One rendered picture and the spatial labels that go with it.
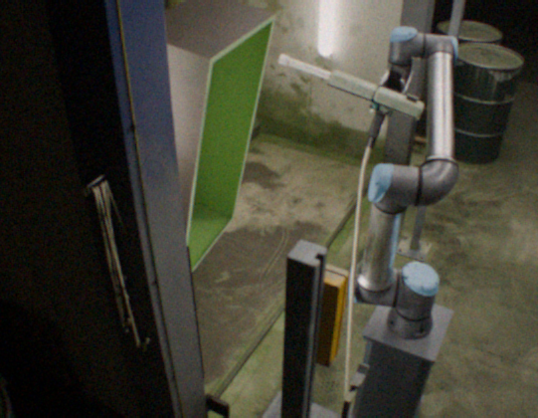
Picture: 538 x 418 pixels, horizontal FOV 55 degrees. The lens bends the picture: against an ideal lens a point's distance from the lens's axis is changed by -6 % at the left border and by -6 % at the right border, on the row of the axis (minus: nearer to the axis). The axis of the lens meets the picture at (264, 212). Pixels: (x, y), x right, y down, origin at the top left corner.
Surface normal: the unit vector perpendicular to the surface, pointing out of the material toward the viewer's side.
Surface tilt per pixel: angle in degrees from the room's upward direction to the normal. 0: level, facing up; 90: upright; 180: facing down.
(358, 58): 90
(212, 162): 90
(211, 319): 0
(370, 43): 90
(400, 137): 90
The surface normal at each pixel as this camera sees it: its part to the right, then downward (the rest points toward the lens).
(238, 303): 0.00, -0.81
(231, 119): -0.39, 0.55
